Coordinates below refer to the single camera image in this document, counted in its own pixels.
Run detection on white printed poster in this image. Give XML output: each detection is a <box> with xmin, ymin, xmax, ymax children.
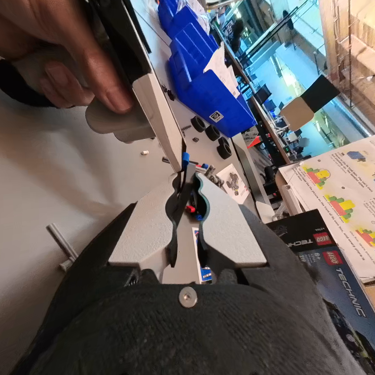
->
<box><xmin>278</xmin><ymin>135</ymin><xmax>375</xmax><ymax>284</ymax></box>

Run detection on person's left hand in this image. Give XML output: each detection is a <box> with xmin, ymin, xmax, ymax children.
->
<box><xmin>0</xmin><ymin>0</ymin><xmax>134</xmax><ymax>115</ymax></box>

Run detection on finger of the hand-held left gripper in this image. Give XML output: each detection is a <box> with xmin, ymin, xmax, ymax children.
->
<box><xmin>86</xmin><ymin>73</ymin><xmax>183</xmax><ymax>173</ymax></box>

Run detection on white buggy picture booklet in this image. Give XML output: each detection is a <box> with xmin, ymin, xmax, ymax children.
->
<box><xmin>216</xmin><ymin>163</ymin><xmax>250</xmax><ymax>205</ymax></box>

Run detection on black office chair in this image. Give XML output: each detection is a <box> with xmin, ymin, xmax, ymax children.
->
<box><xmin>262</xmin><ymin>165</ymin><xmax>283</xmax><ymax>204</ymax></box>

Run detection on black toy set box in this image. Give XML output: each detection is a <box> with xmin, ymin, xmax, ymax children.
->
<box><xmin>265</xmin><ymin>209</ymin><xmax>375</xmax><ymax>375</ymax></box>

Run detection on toy buggy chassis assembly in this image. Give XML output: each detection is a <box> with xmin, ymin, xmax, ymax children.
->
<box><xmin>185</xmin><ymin>164</ymin><xmax>228</xmax><ymax>222</ymax></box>

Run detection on blue and pink sticker sheet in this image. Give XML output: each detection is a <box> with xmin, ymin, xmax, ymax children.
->
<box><xmin>192</xmin><ymin>227</ymin><xmax>214</xmax><ymax>285</ymax></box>

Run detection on blue storage bin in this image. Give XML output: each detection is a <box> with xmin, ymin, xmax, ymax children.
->
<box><xmin>175</xmin><ymin>67</ymin><xmax>259</xmax><ymax>139</ymax></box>
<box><xmin>168</xmin><ymin>22</ymin><xmax>224</xmax><ymax>88</ymax></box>
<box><xmin>158</xmin><ymin>0</ymin><xmax>212</xmax><ymax>40</ymax></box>

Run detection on light grey plastic axle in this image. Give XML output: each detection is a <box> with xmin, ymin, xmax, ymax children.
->
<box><xmin>45</xmin><ymin>223</ymin><xmax>78</xmax><ymax>264</ymax></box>

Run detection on white paper sheets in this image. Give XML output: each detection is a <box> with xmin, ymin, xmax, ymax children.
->
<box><xmin>203</xmin><ymin>42</ymin><xmax>241</xmax><ymax>99</ymax></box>

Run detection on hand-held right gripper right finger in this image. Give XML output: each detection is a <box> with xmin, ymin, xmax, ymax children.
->
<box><xmin>195</xmin><ymin>172</ymin><xmax>268</xmax><ymax>269</ymax></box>

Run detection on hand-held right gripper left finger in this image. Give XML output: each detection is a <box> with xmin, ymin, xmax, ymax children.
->
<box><xmin>108</xmin><ymin>173</ymin><xmax>180</xmax><ymax>268</ymax></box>

